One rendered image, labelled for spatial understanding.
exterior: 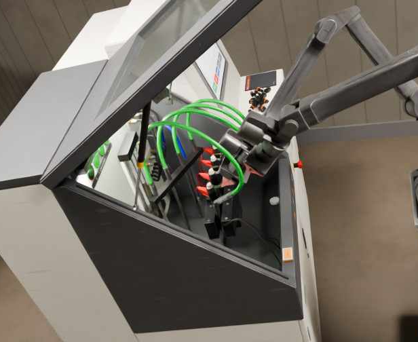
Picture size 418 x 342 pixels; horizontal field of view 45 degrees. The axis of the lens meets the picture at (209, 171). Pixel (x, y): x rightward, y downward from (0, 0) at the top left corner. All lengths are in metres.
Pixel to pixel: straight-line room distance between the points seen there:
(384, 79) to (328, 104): 0.13
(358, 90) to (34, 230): 0.97
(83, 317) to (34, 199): 0.52
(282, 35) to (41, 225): 2.28
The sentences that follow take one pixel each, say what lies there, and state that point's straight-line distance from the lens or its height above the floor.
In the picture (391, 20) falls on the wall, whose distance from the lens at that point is 3.34.
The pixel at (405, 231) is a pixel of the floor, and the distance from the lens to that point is 3.03.
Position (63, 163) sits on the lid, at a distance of 1.32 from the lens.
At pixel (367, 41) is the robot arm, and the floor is 1.46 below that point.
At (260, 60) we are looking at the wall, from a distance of 3.48.
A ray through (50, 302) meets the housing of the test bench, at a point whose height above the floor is 0.99.
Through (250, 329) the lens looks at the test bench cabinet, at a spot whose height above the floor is 0.76.
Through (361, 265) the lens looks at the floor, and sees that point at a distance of 2.86.
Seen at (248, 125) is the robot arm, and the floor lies 1.51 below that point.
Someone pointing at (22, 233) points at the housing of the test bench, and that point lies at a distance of 1.57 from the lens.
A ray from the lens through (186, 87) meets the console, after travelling 1.94.
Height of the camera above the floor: 2.15
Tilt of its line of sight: 35 degrees down
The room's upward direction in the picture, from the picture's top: 18 degrees counter-clockwise
